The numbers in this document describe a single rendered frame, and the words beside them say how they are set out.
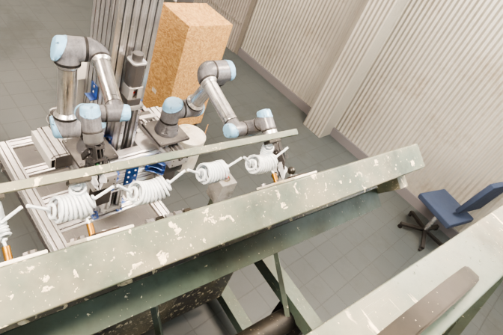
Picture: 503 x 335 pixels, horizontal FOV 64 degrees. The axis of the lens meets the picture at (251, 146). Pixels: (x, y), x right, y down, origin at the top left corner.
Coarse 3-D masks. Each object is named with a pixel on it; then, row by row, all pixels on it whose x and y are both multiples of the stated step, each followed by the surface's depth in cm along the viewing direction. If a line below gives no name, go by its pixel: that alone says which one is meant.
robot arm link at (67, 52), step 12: (60, 36) 180; (72, 36) 183; (60, 48) 178; (72, 48) 180; (84, 48) 183; (60, 60) 181; (72, 60) 183; (84, 60) 186; (60, 72) 186; (72, 72) 187; (60, 84) 190; (72, 84) 191; (60, 96) 193; (72, 96) 195; (60, 108) 196; (72, 108) 198; (60, 120) 198; (72, 120) 200; (60, 132) 200; (72, 132) 203
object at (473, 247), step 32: (480, 224) 82; (448, 256) 71; (480, 256) 74; (384, 288) 61; (416, 288) 63; (480, 288) 68; (160, 320) 177; (352, 320) 54; (384, 320) 56; (448, 320) 60
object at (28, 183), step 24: (216, 144) 113; (240, 144) 118; (96, 168) 92; (120, 168) 95; (216, 168) 116; (264, 168) 128; (0, 192) 80; (144, 192) 102; (168, 192) 107; (48, 216) 91; (72, 216) 91
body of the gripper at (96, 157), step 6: (102, 144) 160; (90, 150) 162; (96, 150) 158; (102, 150) 162; (90, 156) 163; (96, 156) 159; (102, 156) 163; (90, 162) 160; (96, 162) 161; (102, 162) 162; (108, 162) 165
